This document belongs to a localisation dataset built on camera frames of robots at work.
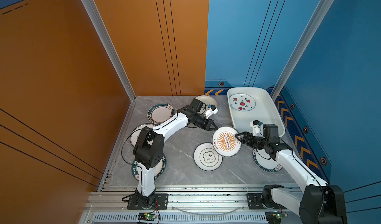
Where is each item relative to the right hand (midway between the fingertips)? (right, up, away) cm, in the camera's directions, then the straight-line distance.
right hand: (238, 137), depth 84 cm
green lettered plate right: (+15, -13, 0) cm, 20 cm away
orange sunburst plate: (-8, -3, -1) cm, 8 cm away
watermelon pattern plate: (+12, +22, +29) cm, 38 cm away
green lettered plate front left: (-45, -18, -1) cm, 48 cm away
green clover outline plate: (-18, -13, +3) cm, 22 cm away
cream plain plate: (-16, +24, +36) cm, 46 cm away
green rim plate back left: (-52, +13, +28) cm, 60 cm away
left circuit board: (-48, -36, -13) cm, 61 cm away
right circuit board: (+14, -36, -13) cm, 41 cm away
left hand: (-12, +6, 0) cm, 13 cm away
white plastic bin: (+29, +16, +28) cm, 44 cm away
